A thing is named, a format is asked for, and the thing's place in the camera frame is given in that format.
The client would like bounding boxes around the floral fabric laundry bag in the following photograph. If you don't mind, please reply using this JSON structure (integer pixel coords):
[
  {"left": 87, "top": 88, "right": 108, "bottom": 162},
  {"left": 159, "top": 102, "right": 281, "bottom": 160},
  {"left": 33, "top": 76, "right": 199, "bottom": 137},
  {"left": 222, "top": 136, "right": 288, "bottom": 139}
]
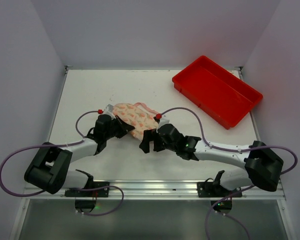
[{"left": 113, "top": 103, "right": 158, "bottom": 141}]

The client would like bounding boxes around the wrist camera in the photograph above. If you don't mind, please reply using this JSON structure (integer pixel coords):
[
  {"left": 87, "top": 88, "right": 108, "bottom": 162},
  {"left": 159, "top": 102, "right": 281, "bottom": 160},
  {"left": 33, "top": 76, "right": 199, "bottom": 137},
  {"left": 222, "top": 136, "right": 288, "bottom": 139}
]
[
  {"left": 157, "top": 117, "right": 170, "bottom": 129},
  {"left": 103, "top": 104, "right": 115, "bottom": 118}
]

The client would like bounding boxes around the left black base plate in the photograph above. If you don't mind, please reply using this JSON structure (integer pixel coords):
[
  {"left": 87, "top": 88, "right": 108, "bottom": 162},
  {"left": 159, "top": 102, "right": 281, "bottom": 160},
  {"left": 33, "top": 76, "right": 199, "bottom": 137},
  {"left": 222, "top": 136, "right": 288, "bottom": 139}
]
[{"left": 64, "top": 181, "right": 110, "bottom": 198}]

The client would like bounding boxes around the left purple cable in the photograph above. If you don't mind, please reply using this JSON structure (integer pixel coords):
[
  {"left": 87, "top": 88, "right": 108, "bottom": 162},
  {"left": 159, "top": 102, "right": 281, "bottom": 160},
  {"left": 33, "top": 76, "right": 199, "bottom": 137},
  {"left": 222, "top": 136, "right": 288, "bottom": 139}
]
[{"left": 0, "top": 108, "right": 125, "bottom": 216}]

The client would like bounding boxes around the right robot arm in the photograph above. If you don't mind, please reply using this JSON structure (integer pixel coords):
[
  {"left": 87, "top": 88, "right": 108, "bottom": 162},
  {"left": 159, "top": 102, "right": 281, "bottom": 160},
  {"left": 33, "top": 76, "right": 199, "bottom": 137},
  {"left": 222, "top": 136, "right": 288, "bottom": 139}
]
[{"left": 139, "top": 123, "right": 284, "bottom": 192}]

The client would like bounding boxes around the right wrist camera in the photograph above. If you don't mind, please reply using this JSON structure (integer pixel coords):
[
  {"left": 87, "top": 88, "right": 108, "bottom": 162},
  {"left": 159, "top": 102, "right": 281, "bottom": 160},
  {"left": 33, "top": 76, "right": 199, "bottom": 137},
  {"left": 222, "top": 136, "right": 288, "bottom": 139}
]
[{"left": 157, "top": 117, "right": 170, "bottom": 129}]

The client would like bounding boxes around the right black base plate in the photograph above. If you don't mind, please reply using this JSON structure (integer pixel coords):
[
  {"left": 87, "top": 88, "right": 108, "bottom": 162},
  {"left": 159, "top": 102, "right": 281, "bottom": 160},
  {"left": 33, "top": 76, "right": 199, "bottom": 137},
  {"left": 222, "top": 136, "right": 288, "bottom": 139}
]
[{"left": 196, "top": 178, "right": 243, "bottom": 198}]

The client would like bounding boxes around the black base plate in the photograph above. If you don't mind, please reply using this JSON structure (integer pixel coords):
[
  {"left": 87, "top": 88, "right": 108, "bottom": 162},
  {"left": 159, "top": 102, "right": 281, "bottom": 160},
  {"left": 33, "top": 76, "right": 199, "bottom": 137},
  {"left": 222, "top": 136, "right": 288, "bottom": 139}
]
[
  {"left": 64, "top": 181, "right": 110, "bottom": 198},
  {"left": 196, "top": 178, "right": 243, "bottom": 198}
]

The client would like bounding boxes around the red plastic tray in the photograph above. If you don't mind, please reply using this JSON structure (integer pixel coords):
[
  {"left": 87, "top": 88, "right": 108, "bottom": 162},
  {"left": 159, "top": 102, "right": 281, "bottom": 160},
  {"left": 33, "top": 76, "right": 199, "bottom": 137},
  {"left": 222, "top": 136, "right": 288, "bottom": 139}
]
[{"left": 172, "top": 55, "right": 263, "bottom": 130}]

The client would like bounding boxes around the aluminium front rail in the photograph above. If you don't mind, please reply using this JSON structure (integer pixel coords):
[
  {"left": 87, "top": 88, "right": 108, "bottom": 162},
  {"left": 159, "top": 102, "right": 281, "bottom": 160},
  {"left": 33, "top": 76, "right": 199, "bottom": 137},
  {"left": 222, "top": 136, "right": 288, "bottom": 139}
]
[{"left": 23, "top": 180, "right": 285, "bottom": 200}]

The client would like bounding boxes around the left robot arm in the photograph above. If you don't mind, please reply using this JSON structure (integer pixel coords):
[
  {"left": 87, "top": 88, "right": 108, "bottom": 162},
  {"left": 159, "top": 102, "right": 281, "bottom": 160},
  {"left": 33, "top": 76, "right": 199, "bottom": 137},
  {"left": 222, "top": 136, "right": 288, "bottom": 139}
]
[{"left": 24, "top": 114, "right": 135, "bottom": 194}]

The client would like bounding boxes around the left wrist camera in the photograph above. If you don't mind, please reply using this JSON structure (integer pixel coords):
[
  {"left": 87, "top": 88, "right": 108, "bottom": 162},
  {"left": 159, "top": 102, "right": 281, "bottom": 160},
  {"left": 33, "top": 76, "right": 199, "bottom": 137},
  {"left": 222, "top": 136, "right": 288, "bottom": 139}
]
[{"left": 103, "top": 104, "right": 115, "bottom": 118}]

